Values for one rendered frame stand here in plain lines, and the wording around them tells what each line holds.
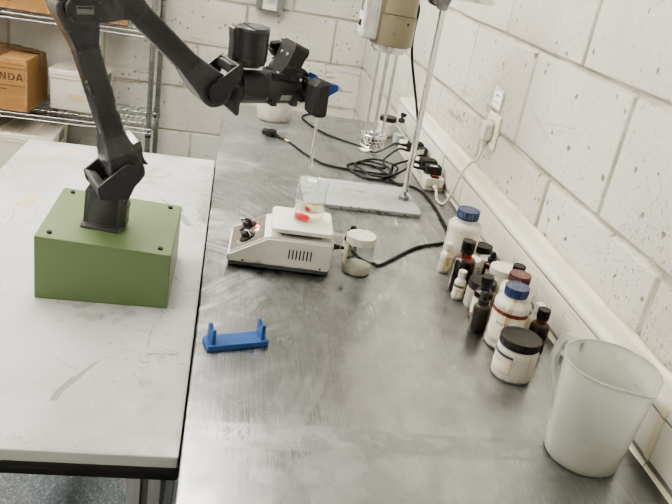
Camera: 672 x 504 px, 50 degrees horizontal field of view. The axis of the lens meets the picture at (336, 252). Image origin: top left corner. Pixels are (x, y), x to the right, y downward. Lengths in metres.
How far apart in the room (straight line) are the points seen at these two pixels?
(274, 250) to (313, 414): 0.45
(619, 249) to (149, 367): 0.78
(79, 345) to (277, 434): 0.34
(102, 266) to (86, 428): 0.33
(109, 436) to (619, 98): 0.99
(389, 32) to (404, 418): 0.97
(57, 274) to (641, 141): 0.97
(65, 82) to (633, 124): 2.79
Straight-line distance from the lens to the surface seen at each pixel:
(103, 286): 1.24
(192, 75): 1.21
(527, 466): 1.05
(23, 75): 3.55
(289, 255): 1.39
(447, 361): 1.22
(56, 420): 1.00
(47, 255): 1.23
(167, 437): 0.97
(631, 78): 1.36
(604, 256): 1.34
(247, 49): 1.24
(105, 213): 1.24
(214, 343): 1.13
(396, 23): 1.74
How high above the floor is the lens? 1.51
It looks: 23 degrees down
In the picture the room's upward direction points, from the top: 10 degrees clockwise
